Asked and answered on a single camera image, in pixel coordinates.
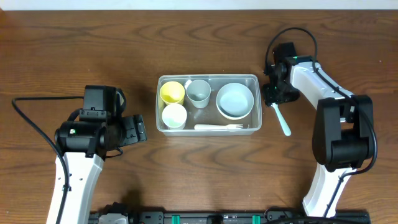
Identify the mint green plastic spoon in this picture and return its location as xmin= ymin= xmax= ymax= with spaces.
xmin=271 ymin=103 xmax=292 ymax=136

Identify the white plastic cup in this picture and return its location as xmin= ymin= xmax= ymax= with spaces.
xmin=162 ymin=103 xmax=187 ymax=130

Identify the grey plastic bowl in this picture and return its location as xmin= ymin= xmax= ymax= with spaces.
xmin=216 ymin=83 xmax=254 ymax=110

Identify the yellow plastic cup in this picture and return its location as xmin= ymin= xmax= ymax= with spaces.
xmin=159 ymin=81 xmax=185 ymax=105

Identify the clear plastic storage container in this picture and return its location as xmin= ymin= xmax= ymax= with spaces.
xmin=155 ymin=74 xmax=262 ymax=136

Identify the white plastic fork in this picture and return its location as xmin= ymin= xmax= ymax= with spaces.
xmin=194 ymin=124 xmax=243 ymax=130

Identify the grey plastic cup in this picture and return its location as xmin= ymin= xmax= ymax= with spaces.
xmin=185 ymin=80 xmax=211 ymax=109

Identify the white plastic bowl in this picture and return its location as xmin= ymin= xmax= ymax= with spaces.
xmin=218 ymin=108 xmax=251 ymax=120

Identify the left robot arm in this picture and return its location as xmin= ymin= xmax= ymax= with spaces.
xmin=46 ymin=115 xmax=147 ymax=223

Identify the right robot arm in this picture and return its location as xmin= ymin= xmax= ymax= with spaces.
xmin=263 ymin=53 xmax=377 ymax=218

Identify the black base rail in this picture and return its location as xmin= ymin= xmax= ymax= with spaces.
xmin=87 ymin=202 xmax=371 ymax=224

